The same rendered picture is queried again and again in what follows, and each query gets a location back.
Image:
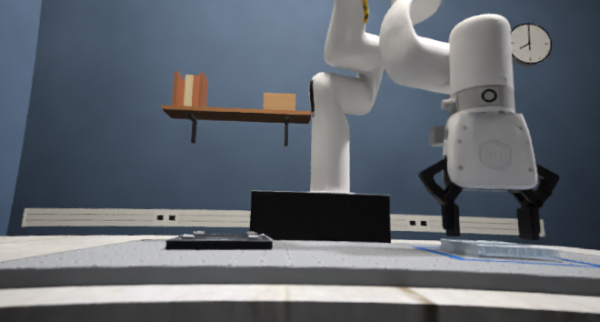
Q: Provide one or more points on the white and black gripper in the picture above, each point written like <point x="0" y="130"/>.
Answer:
<point x="484" y="147"/>

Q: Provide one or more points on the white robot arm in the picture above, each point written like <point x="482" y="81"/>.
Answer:
<point x="480" y="69"/>

